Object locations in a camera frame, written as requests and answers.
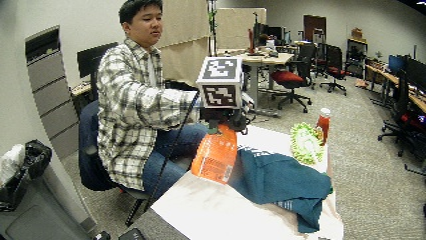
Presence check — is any white plastic bag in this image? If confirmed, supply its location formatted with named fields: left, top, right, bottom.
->
left=0, top=143, right=26, bottom=188

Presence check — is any black computer monitor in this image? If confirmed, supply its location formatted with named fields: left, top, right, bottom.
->
left=75, top=41, right=119, bottom=80

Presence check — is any red sauce bottle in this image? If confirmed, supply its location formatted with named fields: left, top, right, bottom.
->
left=314, top=107, right=332, bottom=147

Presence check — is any beige partition panel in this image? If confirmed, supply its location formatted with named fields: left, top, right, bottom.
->
left=155, top=0, right=268, bottom=87

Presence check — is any black office chair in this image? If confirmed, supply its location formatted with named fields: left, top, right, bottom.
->
left=318, top=44, right=348, bottom=97
left=376, top=69, right=426, bottom=158

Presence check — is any red seat office chair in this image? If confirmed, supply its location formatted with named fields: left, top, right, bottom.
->
left=270, top=43, right=316, bottom=114

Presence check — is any long desk with monitors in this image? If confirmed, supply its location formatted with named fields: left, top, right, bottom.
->
left=363, top=54, right=426, bottom=116

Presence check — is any white marker cube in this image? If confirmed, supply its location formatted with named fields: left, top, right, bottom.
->
left=194, top=56, right=244, bottom=110

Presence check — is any grey filing cabinet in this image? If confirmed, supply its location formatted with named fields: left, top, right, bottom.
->
left=23, top=24, right=81, bottom=161

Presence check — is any light wood desk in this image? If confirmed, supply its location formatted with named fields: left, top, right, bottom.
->
left=216, top=48, right=295, bottom=118

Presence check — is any teal cloth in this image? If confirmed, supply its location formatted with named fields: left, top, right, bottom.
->
left=227, top=145, right=334, bottom=234

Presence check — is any the person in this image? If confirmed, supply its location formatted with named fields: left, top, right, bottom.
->
left=95, top=0, right=210, bottom=203

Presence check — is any blue office chair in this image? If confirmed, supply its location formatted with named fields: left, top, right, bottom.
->
left=77, top=71, right=154, bottom=228

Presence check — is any black cable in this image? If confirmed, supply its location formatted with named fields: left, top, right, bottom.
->
left=142, top=91, right=202, bottom=214

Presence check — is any black trash bag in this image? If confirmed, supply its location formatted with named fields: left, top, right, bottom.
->
left=0, top=139, right=53, bottom=213

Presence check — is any brown door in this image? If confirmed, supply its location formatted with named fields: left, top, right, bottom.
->
left=302, top=14, right=327, bottom=44

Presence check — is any dark shelving unit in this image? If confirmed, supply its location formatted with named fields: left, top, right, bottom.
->
left=343, top=37, right=368, bottom=80

